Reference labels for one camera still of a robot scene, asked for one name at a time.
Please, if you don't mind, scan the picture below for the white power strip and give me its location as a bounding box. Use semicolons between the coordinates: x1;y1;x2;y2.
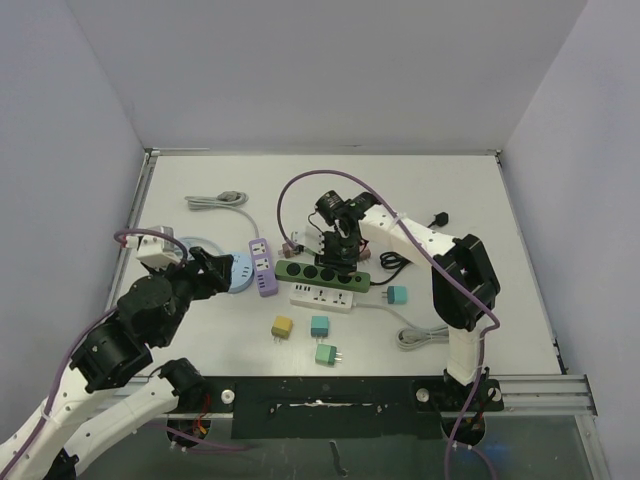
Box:
289;283;354;311

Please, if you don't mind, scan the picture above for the light blue coiled cord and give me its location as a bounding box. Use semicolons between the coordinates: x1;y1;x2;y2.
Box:
174;236;224;256

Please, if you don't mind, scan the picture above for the yellow charger near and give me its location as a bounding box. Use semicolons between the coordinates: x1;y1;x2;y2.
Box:
271;316;294;341

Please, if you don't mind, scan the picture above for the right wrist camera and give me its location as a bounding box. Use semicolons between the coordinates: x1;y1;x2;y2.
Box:
290;224;324;255

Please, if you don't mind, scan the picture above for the round blue power strip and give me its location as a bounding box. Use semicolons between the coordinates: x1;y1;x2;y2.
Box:
228;252;254;294

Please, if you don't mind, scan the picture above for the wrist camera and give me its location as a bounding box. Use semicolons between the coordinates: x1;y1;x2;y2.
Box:
120;226;188;271
290;224;324;255

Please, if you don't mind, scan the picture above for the green power strip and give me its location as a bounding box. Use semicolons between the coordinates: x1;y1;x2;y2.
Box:
275;260;372;293

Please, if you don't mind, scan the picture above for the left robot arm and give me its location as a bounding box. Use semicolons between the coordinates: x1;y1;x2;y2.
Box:
1;247;233;479

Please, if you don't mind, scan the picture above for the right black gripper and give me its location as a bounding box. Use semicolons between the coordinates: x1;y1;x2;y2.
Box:
316;230;361;273

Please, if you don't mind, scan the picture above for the green charger near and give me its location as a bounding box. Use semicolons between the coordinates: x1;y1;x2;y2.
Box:
314;343;342;367

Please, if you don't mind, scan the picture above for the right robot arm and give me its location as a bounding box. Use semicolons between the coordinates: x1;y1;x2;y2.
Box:
315;190;500;409

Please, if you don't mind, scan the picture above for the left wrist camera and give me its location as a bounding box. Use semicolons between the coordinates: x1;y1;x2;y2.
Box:
120;226;188;271

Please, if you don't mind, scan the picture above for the black power cord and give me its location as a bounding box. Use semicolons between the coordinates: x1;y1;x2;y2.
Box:
368;212;450;287

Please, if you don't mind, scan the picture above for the grey cord of white strip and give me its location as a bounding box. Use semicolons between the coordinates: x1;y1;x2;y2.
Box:
352;301;451;353

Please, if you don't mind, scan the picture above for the teal charger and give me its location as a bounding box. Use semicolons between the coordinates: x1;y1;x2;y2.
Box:
310;315;330;342
382;285;408;305

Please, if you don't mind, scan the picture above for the grey cord of purple strip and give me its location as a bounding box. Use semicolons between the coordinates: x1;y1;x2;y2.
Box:
184;190;262;241

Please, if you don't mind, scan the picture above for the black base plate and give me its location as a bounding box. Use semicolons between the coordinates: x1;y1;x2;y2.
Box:
174;376;504;440

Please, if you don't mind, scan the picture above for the pink charger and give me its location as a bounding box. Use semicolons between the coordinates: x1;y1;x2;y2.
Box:
359;247;371;261
280;243;297;258

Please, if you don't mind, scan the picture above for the purple power strip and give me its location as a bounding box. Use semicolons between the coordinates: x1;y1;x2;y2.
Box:
249;238;278;297

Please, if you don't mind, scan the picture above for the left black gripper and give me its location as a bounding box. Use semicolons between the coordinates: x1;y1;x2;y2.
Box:
150;245;234;345

